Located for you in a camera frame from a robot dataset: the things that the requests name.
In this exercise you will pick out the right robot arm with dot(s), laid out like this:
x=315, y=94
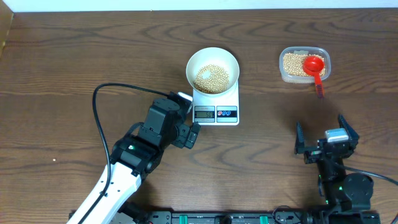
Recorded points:
x=347, y=196

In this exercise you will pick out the white ceramic bowl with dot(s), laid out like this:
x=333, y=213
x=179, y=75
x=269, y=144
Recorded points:
x=215, y=56

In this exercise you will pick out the white digital kitchen scale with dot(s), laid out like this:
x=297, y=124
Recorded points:
x=220, y=110

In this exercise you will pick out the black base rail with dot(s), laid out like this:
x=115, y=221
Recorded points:
x=166, y=217

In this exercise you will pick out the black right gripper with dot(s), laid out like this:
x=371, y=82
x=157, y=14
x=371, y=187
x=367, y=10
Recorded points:
x=354, y=136

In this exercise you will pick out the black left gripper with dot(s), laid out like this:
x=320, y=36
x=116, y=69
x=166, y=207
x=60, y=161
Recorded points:
x=183, y=130

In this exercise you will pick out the clear plastic container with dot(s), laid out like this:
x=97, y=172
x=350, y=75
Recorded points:
x=305, y=50

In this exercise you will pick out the red plastic measuring scoop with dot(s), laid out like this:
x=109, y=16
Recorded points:
x=313, y=66

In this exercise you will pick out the soybeans in bowl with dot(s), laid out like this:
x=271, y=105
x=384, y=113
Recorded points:
x=211, y=79

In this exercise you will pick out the soybeans in container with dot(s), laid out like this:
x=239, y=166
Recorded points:
x=293, y=63

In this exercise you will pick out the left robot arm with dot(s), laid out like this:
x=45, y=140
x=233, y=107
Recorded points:
x=133, y=157

